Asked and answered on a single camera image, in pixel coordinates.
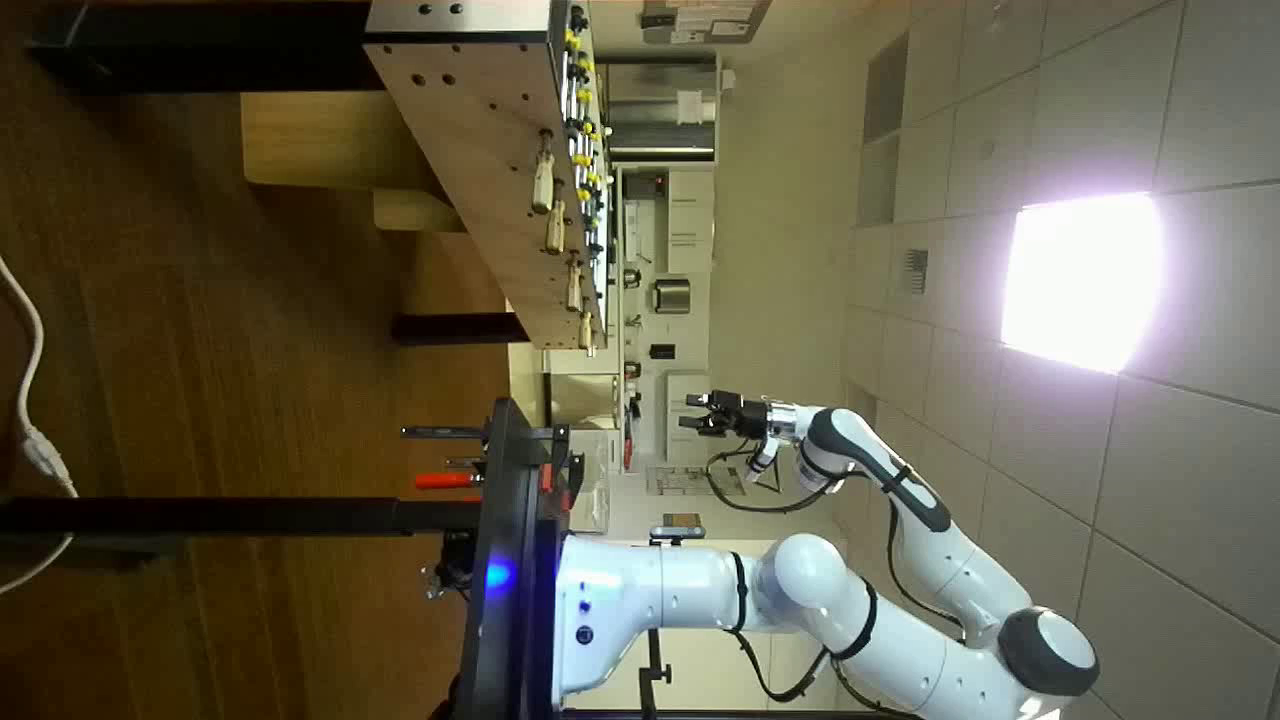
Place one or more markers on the gray shelf cabinet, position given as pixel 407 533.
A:
pixel 663 105

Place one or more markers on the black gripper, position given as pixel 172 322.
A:
pixel 745 419

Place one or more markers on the black tripod stand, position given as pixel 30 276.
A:
pixel 654 683

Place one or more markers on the dark ceiling vent panel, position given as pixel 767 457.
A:
pixel 887 86

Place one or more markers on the small ceiling sensor box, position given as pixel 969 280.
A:
pixel 913 270

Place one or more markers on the printed paper poster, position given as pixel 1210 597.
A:
pixel 666 482

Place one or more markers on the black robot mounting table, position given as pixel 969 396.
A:
pixel 521 505

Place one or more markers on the beige foosball table body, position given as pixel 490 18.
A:
pixel 480 135

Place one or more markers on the small light wooden box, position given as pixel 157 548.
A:
pixel 414 210

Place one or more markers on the bright ceiling light panel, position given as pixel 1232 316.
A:
pixel 1082 280

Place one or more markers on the gray wall box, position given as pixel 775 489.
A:
pixel 673 298

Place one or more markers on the yellow foosball figure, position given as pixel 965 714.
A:
pixel 576 40
pixel 586 135

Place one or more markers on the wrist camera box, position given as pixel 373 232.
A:
pixel 767 462

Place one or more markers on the black screw clamp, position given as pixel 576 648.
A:
pixel 459 567

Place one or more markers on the large light wooden box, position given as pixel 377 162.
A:
pixel 333 143

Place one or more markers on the white cabinet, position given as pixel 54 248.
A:
pixel 686 212

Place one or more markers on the small gray camera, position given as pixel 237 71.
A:
pixel 677 533

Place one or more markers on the gray metal clamp bar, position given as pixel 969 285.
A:
pixel 443 432

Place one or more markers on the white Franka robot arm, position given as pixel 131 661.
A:
pixel 935 653

